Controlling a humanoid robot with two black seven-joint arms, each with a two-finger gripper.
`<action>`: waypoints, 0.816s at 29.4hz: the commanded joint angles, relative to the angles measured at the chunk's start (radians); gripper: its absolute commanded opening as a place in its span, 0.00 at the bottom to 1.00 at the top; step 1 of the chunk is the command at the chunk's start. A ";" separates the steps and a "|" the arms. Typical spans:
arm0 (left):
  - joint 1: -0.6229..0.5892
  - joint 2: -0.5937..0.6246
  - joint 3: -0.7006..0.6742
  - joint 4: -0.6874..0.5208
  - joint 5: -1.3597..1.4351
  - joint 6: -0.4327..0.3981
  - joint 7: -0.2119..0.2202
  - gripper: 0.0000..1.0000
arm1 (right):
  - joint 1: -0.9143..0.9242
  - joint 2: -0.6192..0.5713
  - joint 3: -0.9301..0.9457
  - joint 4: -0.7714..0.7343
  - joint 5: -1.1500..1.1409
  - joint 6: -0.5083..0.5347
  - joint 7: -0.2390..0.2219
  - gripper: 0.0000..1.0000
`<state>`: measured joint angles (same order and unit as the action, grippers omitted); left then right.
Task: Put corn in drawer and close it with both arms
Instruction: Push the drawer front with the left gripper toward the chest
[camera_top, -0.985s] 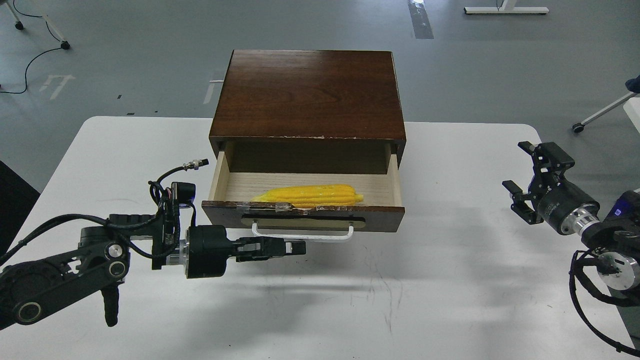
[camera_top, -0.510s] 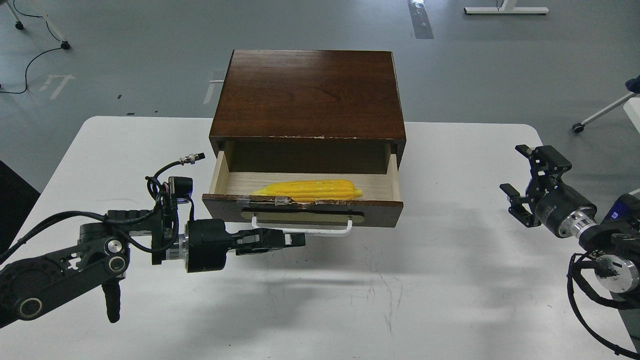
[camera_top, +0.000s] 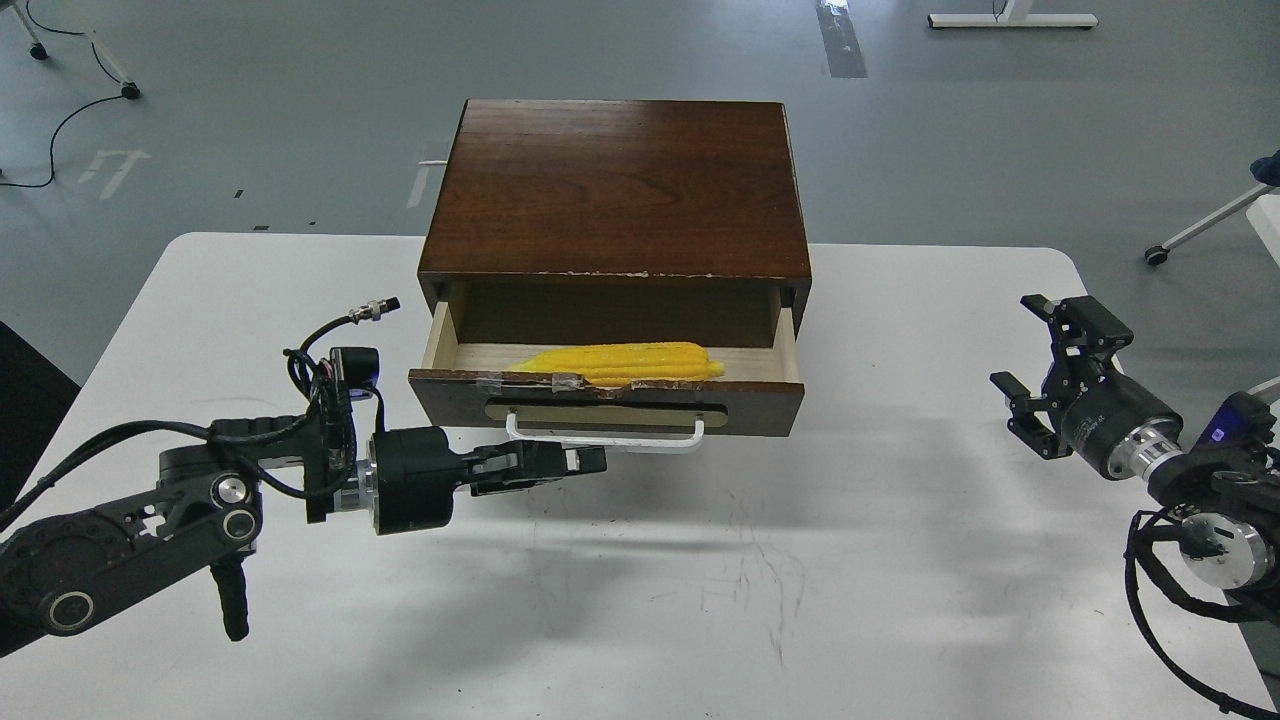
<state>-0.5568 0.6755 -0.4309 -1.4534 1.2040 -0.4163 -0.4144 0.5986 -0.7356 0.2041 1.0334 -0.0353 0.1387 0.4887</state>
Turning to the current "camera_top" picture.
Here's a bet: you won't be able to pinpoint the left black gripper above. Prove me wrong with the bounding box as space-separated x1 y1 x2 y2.
372 427 608 536

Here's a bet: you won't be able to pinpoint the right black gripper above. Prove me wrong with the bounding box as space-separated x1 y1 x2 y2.
989 293 1184 480

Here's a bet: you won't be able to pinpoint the wooden drawer with white handle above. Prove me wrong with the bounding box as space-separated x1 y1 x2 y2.
408 281 805 437

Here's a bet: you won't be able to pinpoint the yellow corn cob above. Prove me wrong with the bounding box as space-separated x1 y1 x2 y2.
506 341 726 387

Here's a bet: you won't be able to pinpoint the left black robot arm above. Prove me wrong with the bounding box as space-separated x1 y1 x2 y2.
1 299 607 655

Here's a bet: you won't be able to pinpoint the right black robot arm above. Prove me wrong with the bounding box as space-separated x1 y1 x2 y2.
991 293 1279 719

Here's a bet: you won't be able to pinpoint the white chair leg with caster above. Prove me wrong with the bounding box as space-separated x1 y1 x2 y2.
1143 183 1277 266

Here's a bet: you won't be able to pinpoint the dark wooden cabinet box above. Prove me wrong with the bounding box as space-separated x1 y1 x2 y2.
419 99 812 322

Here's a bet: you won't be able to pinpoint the white desk foot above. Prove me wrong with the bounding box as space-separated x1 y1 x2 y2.
927 1 1100 31

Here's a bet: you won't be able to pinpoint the white stand legs with casters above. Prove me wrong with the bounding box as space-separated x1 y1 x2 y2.
8 0 141 99

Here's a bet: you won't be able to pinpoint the black cable on floor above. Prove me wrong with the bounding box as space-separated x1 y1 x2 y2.
0 0 141 188

